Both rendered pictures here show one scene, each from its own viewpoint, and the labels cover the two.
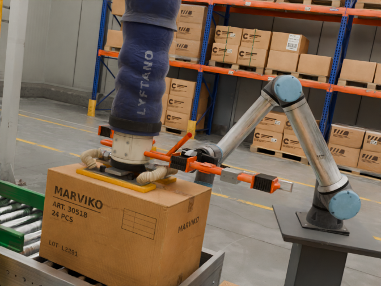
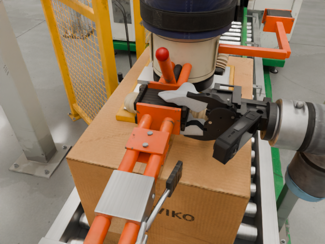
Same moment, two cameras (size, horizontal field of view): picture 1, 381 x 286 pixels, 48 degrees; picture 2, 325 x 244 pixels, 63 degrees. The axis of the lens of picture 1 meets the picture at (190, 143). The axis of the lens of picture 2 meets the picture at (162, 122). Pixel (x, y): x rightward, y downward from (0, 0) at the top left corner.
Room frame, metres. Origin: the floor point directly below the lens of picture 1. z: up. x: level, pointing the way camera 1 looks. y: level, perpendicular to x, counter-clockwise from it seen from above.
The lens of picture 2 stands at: (1.67, -0.39, 1.39)
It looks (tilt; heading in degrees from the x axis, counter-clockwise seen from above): 40 degrees down; 80
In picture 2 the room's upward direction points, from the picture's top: straight up
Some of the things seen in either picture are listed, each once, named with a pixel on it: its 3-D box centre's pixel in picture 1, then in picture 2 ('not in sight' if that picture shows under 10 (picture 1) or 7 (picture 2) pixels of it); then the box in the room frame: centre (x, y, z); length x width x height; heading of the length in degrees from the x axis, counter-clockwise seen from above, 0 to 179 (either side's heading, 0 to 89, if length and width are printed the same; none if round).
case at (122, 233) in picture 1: (126, 221); (178, 144); (1.83, 0.23, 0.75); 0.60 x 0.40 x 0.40; 65
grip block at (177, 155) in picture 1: (182, 162); (163, 106); (1.74, 0.02, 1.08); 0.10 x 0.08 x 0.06; 157
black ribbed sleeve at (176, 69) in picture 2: not in sight; (175, 74); (1.79, 0.13, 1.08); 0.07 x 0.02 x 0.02; 67
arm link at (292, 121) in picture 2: (203, 155); (284, 122); (1.95, -0.07, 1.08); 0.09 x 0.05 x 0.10; 66
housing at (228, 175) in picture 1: (231, 175); (127, 202); (1.66, -0.18, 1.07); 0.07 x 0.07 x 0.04; 67
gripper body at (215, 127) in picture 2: (194, 157); (238, 114); (1.88, -0.03, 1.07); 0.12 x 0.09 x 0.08; 156
